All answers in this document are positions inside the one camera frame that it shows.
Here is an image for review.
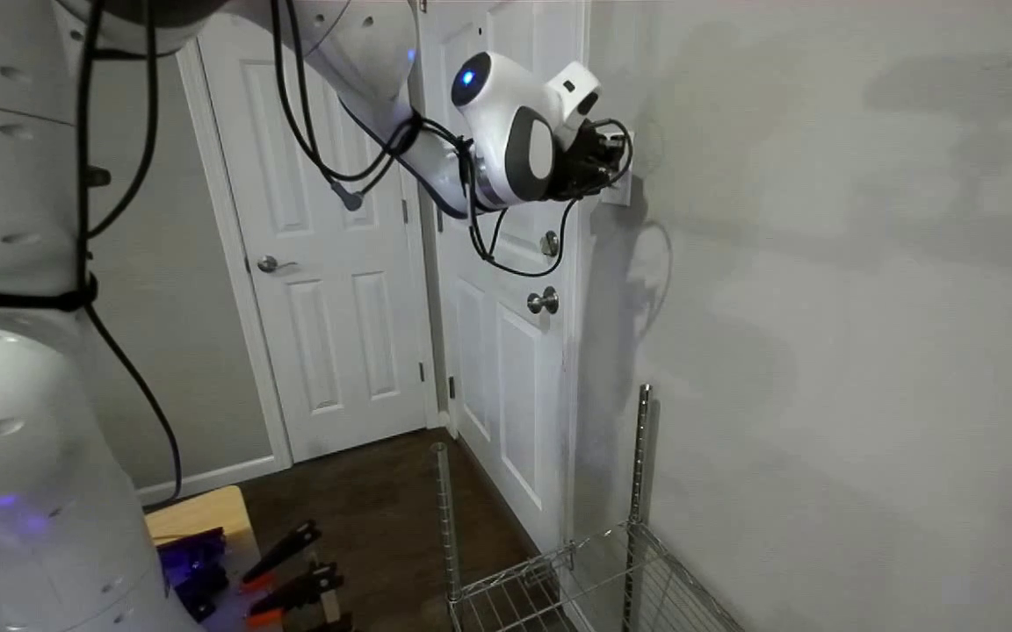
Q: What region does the black orange clamp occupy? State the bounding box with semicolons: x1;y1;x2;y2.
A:
240;516;328;587
249;559;349;621

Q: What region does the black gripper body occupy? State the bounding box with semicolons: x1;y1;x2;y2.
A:
553;115;623;200

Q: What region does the silver round door knob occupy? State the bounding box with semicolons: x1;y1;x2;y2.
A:
525;286;561;319

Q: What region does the white interior door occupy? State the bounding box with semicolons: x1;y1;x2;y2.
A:
174;10;443;466

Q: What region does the white panelled entry door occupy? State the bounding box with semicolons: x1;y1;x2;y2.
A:
413;0;595;556

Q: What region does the thick black cable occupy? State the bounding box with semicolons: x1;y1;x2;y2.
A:
70;0;185;511

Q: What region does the chrome wire shelf rack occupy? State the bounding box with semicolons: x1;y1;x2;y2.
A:
428;378;755;632

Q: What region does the white wall light switch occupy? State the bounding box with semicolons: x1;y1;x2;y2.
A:
600;177;640;210

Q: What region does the silver lever door handle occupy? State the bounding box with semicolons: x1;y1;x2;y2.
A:
249;254;298;282

